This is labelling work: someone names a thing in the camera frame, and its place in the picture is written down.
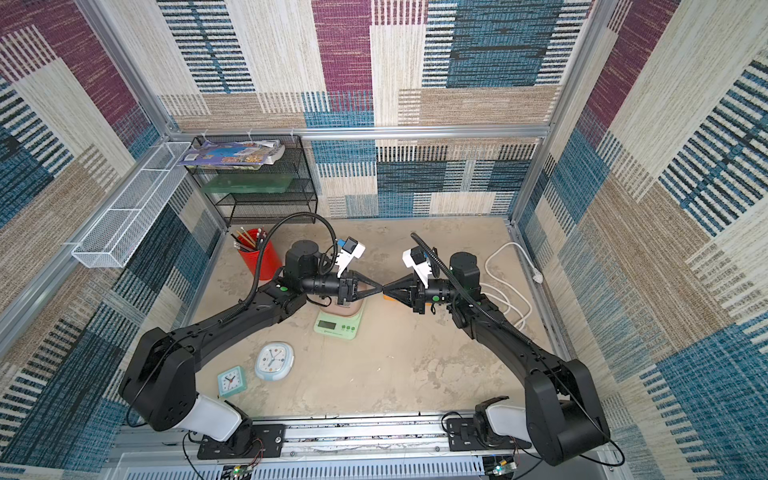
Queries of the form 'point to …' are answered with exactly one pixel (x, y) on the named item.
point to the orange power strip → (388, 298)
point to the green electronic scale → (341, 326)
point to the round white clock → (274, 361)
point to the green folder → (247, 183)
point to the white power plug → (538, 277)
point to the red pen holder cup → (270, 265)
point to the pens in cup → (250, 241)
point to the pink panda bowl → (337, 309)
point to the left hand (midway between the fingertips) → (381, 291)
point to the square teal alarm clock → (231, 381)
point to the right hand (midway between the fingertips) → (389, 292)
